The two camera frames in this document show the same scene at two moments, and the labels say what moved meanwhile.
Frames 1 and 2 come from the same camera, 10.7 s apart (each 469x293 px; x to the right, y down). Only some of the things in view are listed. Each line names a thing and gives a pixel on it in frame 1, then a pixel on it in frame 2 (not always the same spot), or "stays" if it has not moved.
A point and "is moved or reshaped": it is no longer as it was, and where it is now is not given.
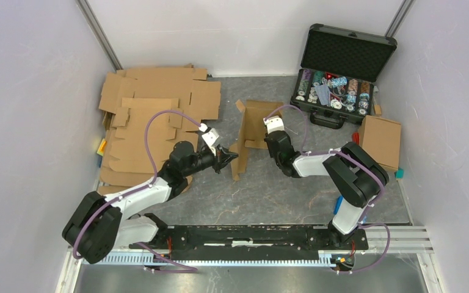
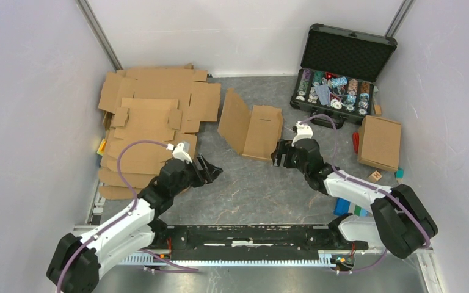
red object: (356, 137) stays
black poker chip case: (335, 82) stays
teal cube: (399, 174) stays
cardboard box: (251, 132) is moved or reshaped
